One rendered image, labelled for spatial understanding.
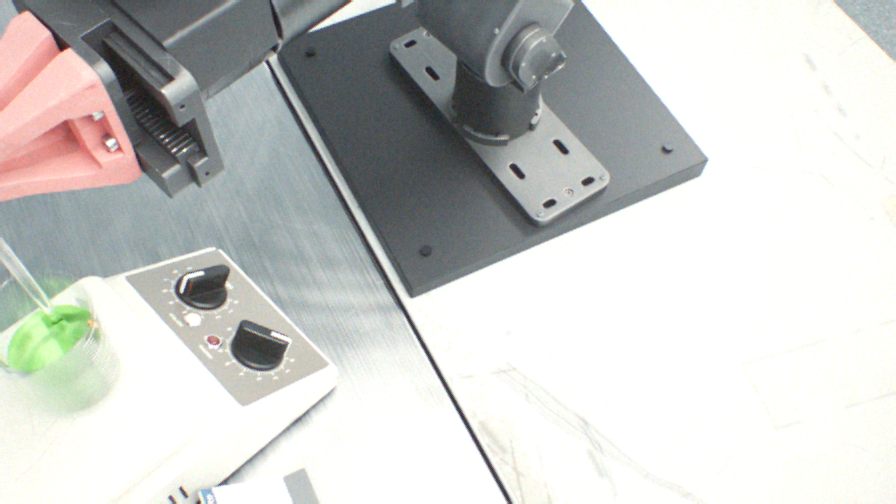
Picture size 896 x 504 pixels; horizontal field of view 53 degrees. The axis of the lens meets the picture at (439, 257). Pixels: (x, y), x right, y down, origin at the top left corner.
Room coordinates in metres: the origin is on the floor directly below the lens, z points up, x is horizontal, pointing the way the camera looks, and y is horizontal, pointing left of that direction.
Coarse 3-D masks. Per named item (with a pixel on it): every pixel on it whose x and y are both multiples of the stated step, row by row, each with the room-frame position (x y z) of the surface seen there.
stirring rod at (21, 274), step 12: (0, 240) 0.20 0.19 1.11; (0, 252) 0.19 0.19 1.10; (12, 252) 0.20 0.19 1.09; (12, 264) 0.19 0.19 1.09; (24, 276) 0.20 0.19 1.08; (24, 288) 0.20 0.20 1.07; (36, 288) 0.20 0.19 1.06; (36, 300) 0.19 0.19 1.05; (48, 300) 0.20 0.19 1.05; (48, 312) 0.20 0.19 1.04; (60, 324) 0.20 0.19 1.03
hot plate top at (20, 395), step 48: (96, 288) 0.24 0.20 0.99; (144, 336) 0.21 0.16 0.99; (0, 384) 0.18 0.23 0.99; (144, 384) 0.18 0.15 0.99; (192, 384) 0.19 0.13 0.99; (0, 432) 0.15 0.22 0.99; (48, 432) 0.15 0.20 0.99; (96, 432) 0.15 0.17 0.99; (144, 432) 0.16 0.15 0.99; (192, 432) 0.16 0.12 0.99; (0, 480) 0.12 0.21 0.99; (48, 480) 0.13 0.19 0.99; (96, 480) 0.13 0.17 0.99
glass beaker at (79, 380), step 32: (0, 288) 0.20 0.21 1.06; (64, 288) 0.21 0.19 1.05; (0, 320) 0.19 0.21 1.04; (96, 320) 0.19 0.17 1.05; (0, 352) 0.17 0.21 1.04; (96, 352) 0.18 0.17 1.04; (32, 384) 0.16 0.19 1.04; (64, 384) 0.16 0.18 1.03; (96, 384) 0.17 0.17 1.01; (64, 416) 0.16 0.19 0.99
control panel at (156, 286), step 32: (192, 256) 0.29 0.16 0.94; (160, 288) 0.26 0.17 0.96; (224, 320) 0.24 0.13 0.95; (256, 320) 0.25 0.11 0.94; (192, 352) 0.21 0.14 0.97; (224, 352) 0.22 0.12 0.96; (288, 352) 0.23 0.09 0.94; (224, 384) 0.20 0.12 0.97; (256, 384) 0.20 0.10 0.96; (288, 384) 0.21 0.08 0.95
